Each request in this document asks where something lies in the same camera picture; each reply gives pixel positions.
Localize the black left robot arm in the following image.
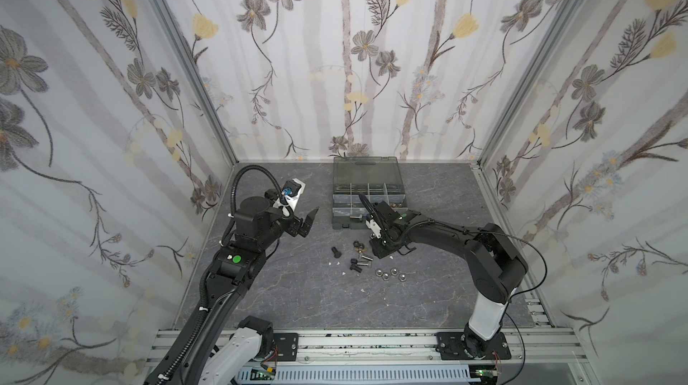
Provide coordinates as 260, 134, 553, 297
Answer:
145, 165, 317, 384

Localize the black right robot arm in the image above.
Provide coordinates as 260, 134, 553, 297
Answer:
358, 193, 548, 360

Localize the green plastic compartment organizer box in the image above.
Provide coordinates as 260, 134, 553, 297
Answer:
331, 157, 408, 230

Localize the black hex bolt lower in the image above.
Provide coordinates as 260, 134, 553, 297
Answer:
349, 259, 363, 273

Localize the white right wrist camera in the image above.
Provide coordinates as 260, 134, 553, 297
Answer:
365, 218, 382, 240

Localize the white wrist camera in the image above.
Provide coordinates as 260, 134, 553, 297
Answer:
365, 218, 382, 240
274, 179, 306, 218

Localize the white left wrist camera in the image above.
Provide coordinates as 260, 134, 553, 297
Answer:
274, 179, 306, 218

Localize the white slotted cable duct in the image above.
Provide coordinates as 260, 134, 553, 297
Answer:
228, 365, 481, 384

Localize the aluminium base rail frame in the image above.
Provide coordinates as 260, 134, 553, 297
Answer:
144, 327, 592, 385

